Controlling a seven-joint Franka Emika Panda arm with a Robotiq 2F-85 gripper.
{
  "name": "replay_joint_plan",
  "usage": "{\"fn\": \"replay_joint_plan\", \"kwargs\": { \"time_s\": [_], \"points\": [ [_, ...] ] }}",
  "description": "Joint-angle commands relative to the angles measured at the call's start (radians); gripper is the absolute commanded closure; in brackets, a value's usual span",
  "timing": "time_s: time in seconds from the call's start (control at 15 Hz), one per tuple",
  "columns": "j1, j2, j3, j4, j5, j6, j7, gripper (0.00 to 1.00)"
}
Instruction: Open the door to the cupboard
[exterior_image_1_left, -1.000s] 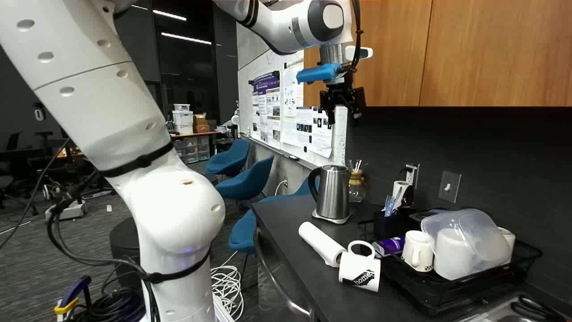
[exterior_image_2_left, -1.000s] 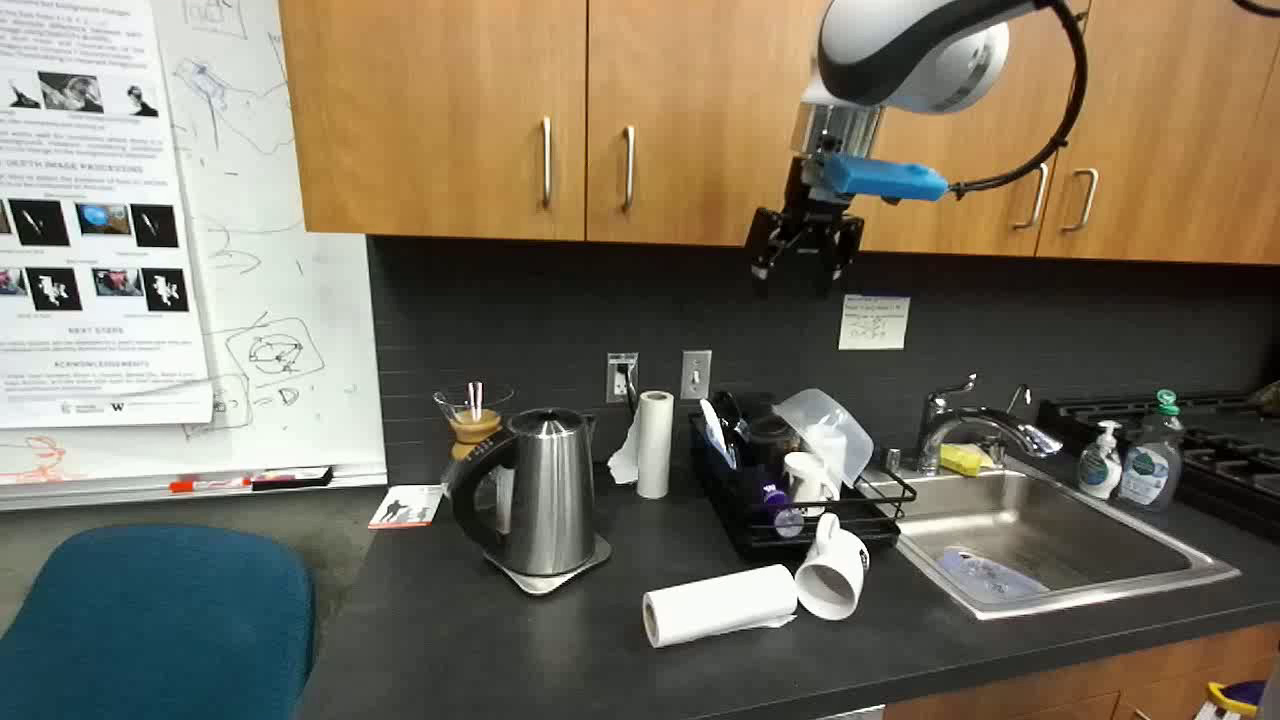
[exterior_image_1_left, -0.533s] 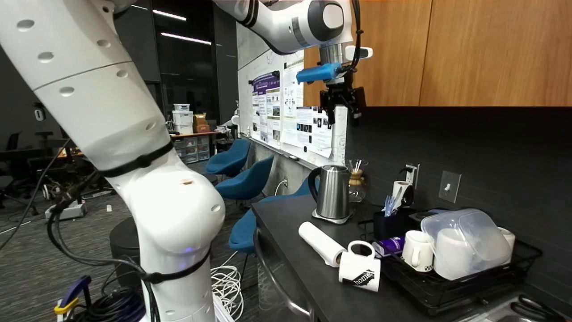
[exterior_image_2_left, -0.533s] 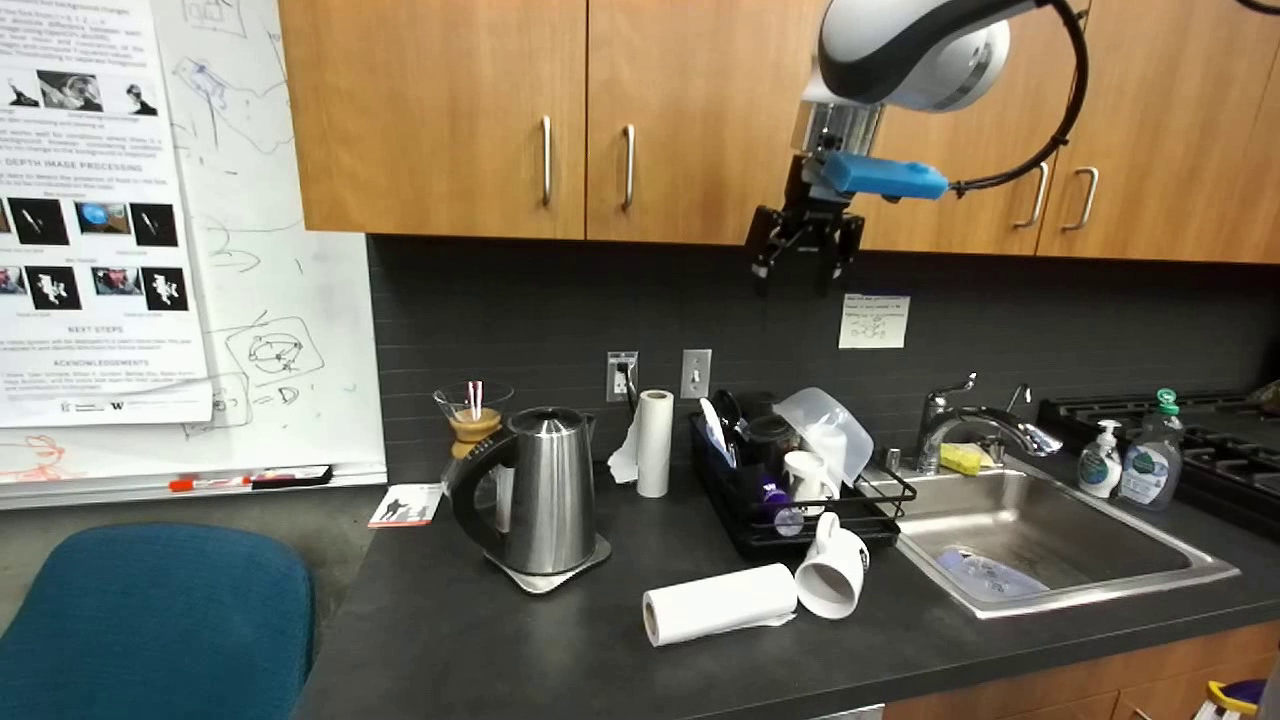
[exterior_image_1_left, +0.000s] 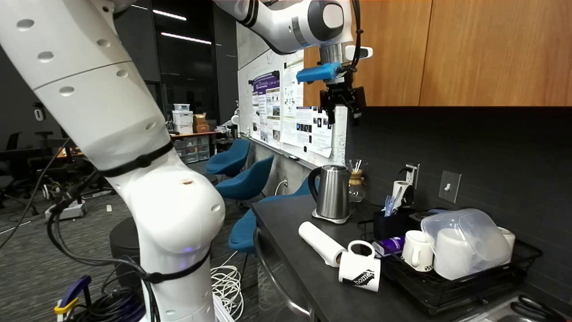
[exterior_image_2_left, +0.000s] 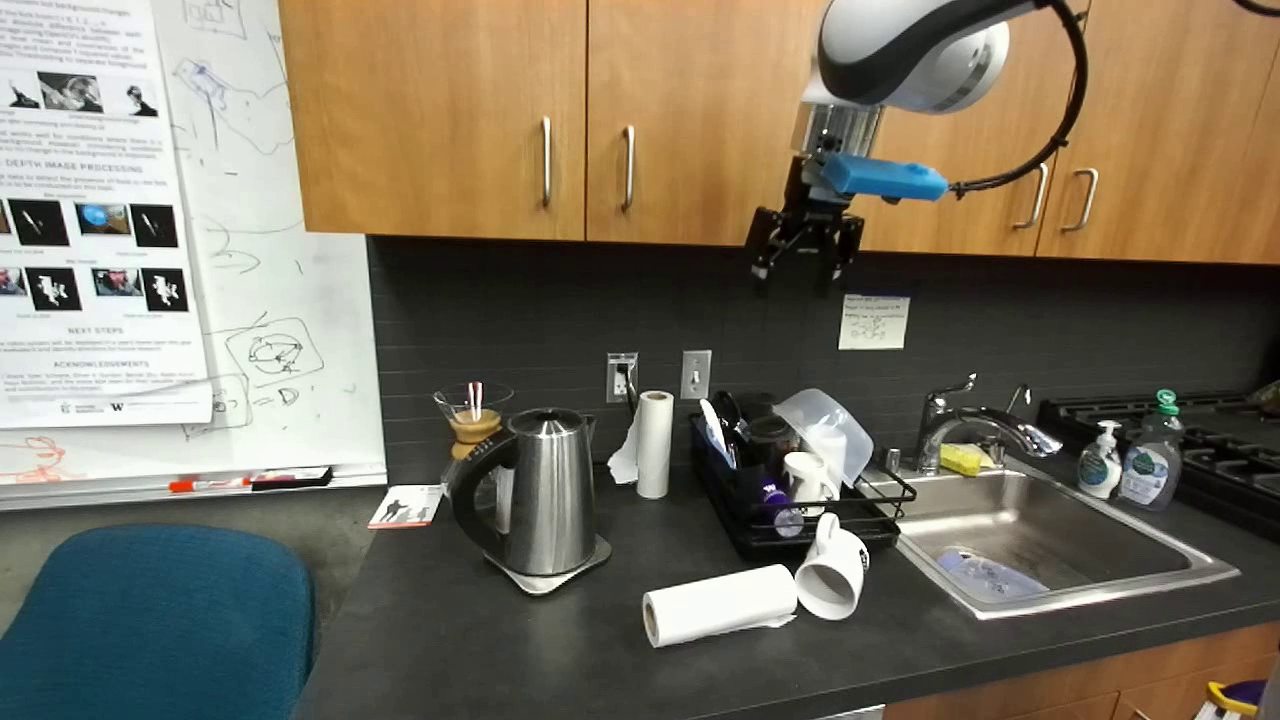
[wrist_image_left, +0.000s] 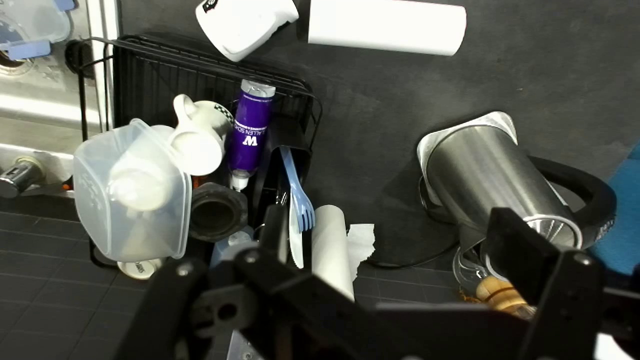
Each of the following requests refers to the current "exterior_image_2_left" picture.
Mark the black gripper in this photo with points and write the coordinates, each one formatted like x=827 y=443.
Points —
x=807 y=227

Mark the wooden cupboard door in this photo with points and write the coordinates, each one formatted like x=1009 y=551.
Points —
x=424 y=120
x=1187 y=133
x=707 y=133
x=907 y=227

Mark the clear plastic container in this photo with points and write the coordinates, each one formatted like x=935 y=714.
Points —
x=827 y=426

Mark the white blue utensil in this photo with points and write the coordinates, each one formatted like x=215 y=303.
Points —
x=714 y=429

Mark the black utensil caddy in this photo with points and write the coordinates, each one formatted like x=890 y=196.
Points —
x=722 y=461

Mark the plain white mug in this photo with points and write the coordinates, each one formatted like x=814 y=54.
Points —
x=810 y=476

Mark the chrome faucet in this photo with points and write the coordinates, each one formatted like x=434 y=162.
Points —
x=954 y=420

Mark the small purple white object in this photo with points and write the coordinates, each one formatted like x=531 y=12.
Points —
x=776 y=505

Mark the yellow sponge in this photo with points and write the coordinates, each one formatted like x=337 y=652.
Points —
x=964 y=461

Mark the white mug with black print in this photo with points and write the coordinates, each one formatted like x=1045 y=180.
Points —
x=834 y=575

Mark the stainless steel kettle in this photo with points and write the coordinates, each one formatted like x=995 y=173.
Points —
x=546 y=493

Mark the white pump soap dispenser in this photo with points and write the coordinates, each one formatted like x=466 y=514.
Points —
x=1097 y=469

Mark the blue item in sink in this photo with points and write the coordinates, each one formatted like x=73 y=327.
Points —
x=995 y=578

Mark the glass pour-over coffee maker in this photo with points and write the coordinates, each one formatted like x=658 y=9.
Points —
x=475 y=426

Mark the stainless steel sink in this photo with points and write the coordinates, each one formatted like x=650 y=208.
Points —
x=1067 y=535

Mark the kettle base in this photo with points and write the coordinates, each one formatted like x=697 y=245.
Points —
x=561 y=582

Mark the green cap dish soap bottle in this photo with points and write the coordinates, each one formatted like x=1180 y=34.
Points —
x=1150 y=466

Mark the small printed card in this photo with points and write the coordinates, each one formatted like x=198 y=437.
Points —
x=404 y=505

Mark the black stove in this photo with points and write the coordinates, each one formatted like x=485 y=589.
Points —
x=1232 y=466

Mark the wooden lower cabinet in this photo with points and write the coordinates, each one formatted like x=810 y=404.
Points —
x=1067 y=685

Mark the whiteboard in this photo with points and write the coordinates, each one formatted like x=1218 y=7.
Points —
x=294 y=304

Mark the black whiteboard eraser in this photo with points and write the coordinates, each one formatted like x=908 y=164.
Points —
x=290 y=476

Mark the yellow purple clamp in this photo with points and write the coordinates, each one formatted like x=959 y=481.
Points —
x=1232 y=701

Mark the red marker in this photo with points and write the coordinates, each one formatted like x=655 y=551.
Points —
x=183 y=485

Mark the poster with black photos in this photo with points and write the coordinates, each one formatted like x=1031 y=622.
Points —
x=94 y=146

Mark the blue office chair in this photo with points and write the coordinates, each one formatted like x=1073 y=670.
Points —
x=144 y=624

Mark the white wall plate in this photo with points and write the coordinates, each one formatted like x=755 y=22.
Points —
x=872 y=320

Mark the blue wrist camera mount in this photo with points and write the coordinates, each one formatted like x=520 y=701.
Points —
x=882 y=179

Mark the grey wall switch plate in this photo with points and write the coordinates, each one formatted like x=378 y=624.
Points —
x=697 y=375

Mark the wall power outlet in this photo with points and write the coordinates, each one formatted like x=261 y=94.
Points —
x=622 y=379

